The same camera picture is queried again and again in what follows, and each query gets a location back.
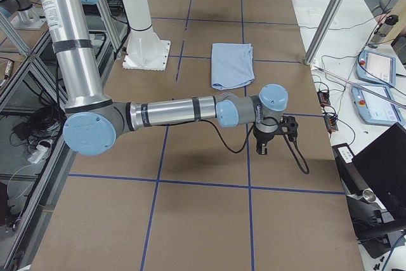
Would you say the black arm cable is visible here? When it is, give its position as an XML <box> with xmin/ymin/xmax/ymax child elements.
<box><xmin>199</xmin><ymin>117</ymin><xmax>310</xmax><ymax>175</ymax></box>

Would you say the upper teach pendant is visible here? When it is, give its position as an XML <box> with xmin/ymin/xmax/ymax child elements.
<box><xmin>357</xmin><ymin>50</ymin><xmax>396</xmax><ymax>87</ymax></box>

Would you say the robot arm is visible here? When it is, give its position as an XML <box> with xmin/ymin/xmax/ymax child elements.
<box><xmin>41</xmin><ymin>0</ymin><xmax>299</xmax><ymax>156</ymax></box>
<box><xmin>1</xmin><ymin>0</ymin><xmax>33</xmax><ymax>18</ymax></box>

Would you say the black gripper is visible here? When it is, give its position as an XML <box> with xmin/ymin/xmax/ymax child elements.
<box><xmin>253</xmin><ymin>116</ymin><xmax>298</xmax><ymax>155</ymax></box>

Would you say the silver metal rod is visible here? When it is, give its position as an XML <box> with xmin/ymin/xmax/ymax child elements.
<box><xmin>310</xmin><ymin>66</ymin><xmax>406</xmax><ymax>110</ymax></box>

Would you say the aluminium frame post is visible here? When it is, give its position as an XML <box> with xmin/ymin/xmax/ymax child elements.
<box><xmin>304</xmin><ymin>0</ymin><xmax>343</xmax><ymax>65</ymax></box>

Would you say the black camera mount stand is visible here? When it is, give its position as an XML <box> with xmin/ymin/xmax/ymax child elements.
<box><xmin>332</xmin><ymin>143</ymin><xmax>405</xmax><ymax>258</ymax></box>

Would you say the orange terminal board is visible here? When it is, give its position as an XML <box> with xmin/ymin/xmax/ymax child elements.
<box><xmin>324</xmin><ymin>114</ymin><xmax>338</xmax><ymax>133</ymax></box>
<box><xmin>317</xmin><ymin>91</ymin><xmax>331</xmax><ymax>107</ymax></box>

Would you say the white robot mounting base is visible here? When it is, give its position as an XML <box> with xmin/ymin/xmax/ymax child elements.
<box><xmin>122</xmin><ymin>0</ymin><xmax>171</xmax><ymax>70</ymax></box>

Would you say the light blue t-shirt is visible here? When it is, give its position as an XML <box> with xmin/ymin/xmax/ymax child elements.
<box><xmin>211</xmin><ymin>43</ymin><xmax>255</xmax><ymax>90</ymax></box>

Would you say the lower teach pendant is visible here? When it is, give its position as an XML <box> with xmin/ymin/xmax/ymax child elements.
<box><xmin>351</xmin><ymin>84</ymin><xmax>405</xmax><ymax>126</ymax></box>

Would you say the teach pendant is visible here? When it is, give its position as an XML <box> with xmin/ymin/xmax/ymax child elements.
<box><xmin>351</xmin><ymin>84</ymin><xmax>405</xmax><ymax>126</ymax></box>
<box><xmin>357</xmin><ymin>50</ymin><xmax>396</xmax><ymax>87</ymax></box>

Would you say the aluminium frame rack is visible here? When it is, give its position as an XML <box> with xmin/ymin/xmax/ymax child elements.
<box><xmin>0</xmin><ymin>1</ymin><xmax>128</xmax><ymax>271</ymax></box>

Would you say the white power strip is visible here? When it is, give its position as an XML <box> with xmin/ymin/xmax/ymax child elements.
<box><xmin>27</xmin><ymin>144</ymin><xmax>48</xmax><ymax>164</ymax></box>

